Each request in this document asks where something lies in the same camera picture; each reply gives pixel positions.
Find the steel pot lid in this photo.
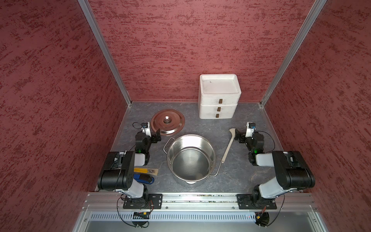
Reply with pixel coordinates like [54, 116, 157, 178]
[150, 109, 186, 136]

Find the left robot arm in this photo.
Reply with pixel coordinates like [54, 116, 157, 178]
[97, 130, 161, 203]

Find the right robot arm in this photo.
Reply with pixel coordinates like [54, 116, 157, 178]
[234, 129, 316, 203]

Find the stainless steel pot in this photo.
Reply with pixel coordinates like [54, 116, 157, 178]
[163, 134, 222, 189]

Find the white three-drawer box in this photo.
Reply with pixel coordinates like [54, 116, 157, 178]
[198, 74, 242, 119]

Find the left corner aluminium profile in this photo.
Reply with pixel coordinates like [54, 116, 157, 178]
[78, 0, 132, 107]

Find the corner aluminium profile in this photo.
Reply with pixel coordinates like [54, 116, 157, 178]
[78, 0, 132, 107]
[260, 0, 327, 108]

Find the right corner aluminium profile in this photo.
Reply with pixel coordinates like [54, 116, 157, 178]
[260, 0, 327, 108]

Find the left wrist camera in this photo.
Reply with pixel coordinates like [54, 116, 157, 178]
[141, 122, 151, 137]

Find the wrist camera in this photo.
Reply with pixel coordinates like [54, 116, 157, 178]
[141, 122, 151, 137]
[245, 122, 256, 137]

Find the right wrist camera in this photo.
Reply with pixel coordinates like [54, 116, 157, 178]
[245, 122, 256, 137]

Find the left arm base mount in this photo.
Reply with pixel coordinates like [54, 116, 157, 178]
[123, 193, 163, 210]

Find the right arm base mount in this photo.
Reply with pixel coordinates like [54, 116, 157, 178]
[236, 194, 277, 210]

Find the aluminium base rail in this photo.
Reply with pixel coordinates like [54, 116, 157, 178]
[82, 191, 318, 212]

